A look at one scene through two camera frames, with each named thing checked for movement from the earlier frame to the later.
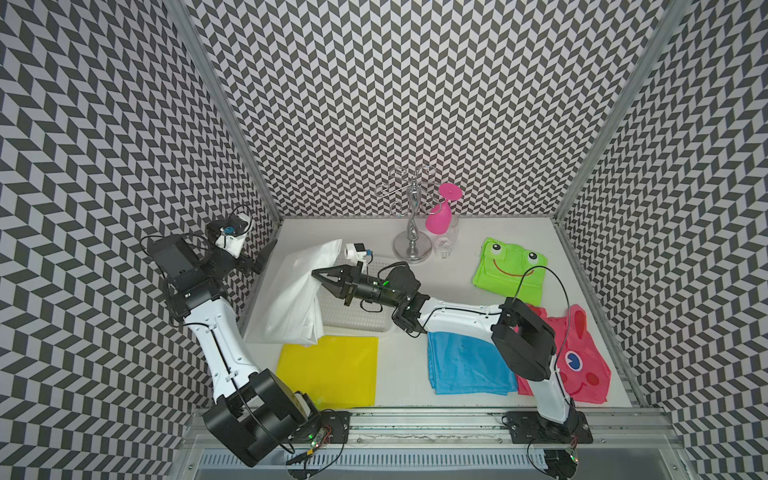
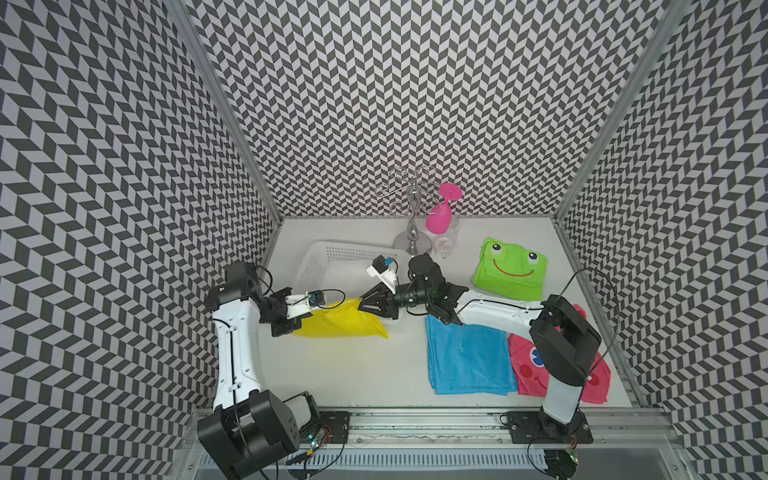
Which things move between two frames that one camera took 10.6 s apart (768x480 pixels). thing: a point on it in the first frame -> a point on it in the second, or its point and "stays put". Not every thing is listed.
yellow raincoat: [336, 372] -> [342, 320]
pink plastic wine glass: [438, 218] stays put
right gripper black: [346, 283] -> [384, 298]
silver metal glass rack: [415, 194] stays put
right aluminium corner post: [671, 14] stays put
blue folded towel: [467, 364] stays put
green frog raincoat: [511, 270] stays put
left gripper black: [246, 263] -> [288, 325]
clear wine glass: [443, 243] stays put
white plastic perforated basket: [361, 316] -> [342, 266]
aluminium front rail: [642, 429] stays put
